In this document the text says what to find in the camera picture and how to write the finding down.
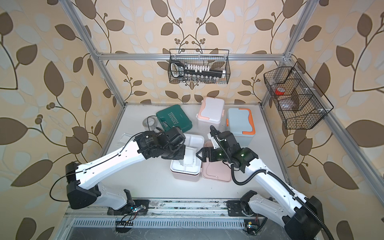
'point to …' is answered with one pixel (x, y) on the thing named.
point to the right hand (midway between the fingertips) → (203, 154)
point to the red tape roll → (280, 91)
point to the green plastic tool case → (173, 116)
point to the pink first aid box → (218, 171)
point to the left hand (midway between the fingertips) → (183, 152)
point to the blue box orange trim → (241, 124)
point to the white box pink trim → (210, 112)
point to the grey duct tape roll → (150, 123)
